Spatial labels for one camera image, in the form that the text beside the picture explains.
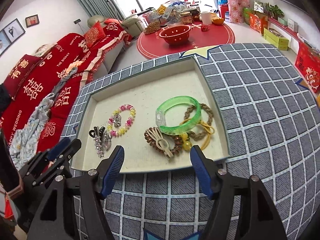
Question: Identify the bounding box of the red colander bowl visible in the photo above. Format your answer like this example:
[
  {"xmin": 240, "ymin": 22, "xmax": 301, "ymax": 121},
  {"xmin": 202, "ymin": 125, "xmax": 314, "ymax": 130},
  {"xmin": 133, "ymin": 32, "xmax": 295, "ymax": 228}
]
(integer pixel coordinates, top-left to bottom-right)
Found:
[{"xmin": 159, "ymin": 25, "xmax": 191, "ymax": 46}]

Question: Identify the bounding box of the round red table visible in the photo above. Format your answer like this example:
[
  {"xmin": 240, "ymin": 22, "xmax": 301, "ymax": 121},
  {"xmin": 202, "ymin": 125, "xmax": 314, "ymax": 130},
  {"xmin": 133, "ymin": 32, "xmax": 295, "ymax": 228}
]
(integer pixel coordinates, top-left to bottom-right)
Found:
[{"xmin": 137, "ymin": 24, "xmax": 235, "ymax": 59}]

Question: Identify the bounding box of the grey checked tablecloth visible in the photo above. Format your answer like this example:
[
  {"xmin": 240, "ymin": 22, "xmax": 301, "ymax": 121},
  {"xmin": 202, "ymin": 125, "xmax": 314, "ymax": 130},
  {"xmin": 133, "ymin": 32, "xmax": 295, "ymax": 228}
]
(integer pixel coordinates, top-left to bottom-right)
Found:
[{"xmin": 61, "ymin": 42, "xmax": 320, "ymax": 240}]

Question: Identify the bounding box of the copper spiral hair tie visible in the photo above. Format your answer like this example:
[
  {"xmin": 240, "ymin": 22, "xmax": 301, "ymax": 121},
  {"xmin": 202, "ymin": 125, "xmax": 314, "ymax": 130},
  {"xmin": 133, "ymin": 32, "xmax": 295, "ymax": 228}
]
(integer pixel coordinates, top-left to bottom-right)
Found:
[{"xmin": 144, "ymin": 127, "xmax": 185, "ymax": 156}]

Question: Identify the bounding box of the red wedding bedspread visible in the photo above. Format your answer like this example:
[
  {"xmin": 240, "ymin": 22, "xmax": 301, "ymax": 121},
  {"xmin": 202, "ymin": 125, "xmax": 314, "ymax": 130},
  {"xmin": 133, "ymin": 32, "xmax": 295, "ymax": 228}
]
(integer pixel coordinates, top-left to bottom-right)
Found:
[{"xmin": 1, "ymin": 22, "xmax": 132, "ymax": 151}]

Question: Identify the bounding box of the beige armchair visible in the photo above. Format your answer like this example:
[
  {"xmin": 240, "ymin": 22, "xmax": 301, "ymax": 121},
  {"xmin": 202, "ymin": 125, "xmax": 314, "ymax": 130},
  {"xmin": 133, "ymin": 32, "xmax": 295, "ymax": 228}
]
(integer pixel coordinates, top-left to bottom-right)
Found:
[{"xmin": 87, "ymin": 14, "xmax": 144, "ymax": 37}]

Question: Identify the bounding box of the brown braided hair tie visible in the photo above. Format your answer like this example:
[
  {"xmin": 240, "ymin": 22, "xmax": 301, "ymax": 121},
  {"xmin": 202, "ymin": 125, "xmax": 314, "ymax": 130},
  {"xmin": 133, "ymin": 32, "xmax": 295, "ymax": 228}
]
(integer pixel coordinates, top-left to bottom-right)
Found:
[{"xmin": 183, "ymin": 103, "xmax": 214, "ymax": 140}]

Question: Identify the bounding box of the silver crystal pendant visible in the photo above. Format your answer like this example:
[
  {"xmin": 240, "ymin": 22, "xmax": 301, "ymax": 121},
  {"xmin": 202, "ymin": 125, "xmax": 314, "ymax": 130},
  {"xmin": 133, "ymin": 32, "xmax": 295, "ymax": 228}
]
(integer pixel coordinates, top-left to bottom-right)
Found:
[{"xmin": 112, "ymin": 113, "xmax": 121, "ymax": 128}]

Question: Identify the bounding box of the green jewelry tray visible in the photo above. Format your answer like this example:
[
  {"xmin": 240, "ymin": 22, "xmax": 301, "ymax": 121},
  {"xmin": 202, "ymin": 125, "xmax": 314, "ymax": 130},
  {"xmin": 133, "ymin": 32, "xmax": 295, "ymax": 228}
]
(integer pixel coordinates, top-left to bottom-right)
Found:
[{"xmin": 69, "ymin": 57, "xmax": 229, "ymax": 173}]

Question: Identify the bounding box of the beige bunny hair clip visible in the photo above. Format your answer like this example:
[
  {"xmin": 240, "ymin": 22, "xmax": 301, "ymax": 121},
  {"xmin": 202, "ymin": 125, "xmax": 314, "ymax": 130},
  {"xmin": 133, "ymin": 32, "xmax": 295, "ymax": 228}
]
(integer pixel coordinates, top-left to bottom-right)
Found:
[{"xmin": 146, "ymin": 127, "xmax": 174, "ymax": 158}]

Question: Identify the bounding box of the green translucent bangle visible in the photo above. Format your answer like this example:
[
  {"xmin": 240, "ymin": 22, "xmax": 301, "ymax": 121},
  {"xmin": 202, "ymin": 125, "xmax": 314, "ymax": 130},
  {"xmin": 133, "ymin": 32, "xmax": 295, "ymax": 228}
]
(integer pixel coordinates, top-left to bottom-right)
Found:
[{"xmin": 156, "ymin": 96, "xmax": 201, "ymax": 135}]

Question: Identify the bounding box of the potted green plant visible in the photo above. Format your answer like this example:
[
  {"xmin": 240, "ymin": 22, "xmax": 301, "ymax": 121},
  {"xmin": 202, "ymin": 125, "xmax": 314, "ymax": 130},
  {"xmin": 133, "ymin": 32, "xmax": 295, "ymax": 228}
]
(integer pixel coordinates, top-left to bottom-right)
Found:
[{"xmin": 264, "ymin": 3, "xmax": 284, "ymax": 20}]

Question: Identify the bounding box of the black claw hair clip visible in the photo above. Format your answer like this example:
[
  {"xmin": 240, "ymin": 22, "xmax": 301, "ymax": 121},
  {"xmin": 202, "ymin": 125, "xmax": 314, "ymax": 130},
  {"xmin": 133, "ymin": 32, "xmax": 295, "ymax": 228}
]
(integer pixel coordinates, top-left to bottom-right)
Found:
[{"xmin": 89, "ymin": 126, "xmax": 105, "ymax": 139}]

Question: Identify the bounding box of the silver purple heart pendant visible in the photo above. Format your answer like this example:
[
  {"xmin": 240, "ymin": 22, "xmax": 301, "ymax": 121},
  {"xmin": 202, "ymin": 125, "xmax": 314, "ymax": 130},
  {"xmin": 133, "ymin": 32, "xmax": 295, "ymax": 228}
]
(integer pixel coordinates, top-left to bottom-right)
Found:
[{"xmin": 102, "ymin": 130, "xmax": 112, "ymax": 151}]

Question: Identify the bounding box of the red square pillow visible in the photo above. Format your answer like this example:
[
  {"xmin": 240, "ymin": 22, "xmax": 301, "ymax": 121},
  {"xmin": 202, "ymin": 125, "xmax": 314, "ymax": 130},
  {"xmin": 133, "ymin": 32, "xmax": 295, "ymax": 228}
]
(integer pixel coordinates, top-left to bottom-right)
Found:
[{"xmin": 84, "ymin": 22, "xmax": 106, "ymax": 48}]

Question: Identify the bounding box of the grey floral cloth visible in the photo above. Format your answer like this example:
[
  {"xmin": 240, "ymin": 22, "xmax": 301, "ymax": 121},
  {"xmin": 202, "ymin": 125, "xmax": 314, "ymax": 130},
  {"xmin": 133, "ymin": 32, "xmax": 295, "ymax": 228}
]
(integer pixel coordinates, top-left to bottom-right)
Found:
[{"xmin": 9, "ymin": 67, "xmax": 78, "ymax": 170}]

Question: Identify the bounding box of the silver star hair clip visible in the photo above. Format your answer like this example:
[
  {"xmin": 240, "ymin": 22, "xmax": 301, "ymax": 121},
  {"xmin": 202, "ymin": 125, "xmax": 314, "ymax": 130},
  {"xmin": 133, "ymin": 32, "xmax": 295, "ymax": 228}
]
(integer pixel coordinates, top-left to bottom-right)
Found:
[{"xmin": 94, "ymin": 134, "xmax": 104, "ymax": 158}]

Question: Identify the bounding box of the white mug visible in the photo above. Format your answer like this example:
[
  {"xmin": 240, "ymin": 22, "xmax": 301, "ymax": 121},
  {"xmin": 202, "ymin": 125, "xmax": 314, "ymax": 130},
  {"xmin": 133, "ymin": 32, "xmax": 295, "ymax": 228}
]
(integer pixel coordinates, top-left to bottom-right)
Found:
[{"xmin": 200, "ymin": 11, "xmax": 212, "ymax": 25}]

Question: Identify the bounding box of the pink yellow beaded bracelet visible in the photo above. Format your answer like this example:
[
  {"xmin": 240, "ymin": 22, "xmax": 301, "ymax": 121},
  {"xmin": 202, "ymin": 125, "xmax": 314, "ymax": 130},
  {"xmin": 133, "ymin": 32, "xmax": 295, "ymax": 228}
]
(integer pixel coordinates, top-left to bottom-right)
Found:
[{"xmin": 107, "ymin": 103, "xmax": 136, "ymax": 137}]

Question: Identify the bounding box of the yellow hair tie with bead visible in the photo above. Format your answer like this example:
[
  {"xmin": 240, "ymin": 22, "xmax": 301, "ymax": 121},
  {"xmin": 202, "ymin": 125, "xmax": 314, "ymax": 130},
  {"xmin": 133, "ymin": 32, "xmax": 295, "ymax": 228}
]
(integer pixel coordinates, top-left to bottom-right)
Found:
[{"xmin": 178, "ymin": 118, "xmax": 216, "ymax": 152}]

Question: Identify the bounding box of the red floral gift bag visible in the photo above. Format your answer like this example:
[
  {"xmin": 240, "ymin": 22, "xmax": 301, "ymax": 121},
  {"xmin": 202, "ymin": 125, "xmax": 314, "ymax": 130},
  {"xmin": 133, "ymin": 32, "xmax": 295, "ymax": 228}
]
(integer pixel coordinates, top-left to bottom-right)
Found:
[{"xmin": 228, "ymin": 0, "xmax": 249, "ymax": 23}]

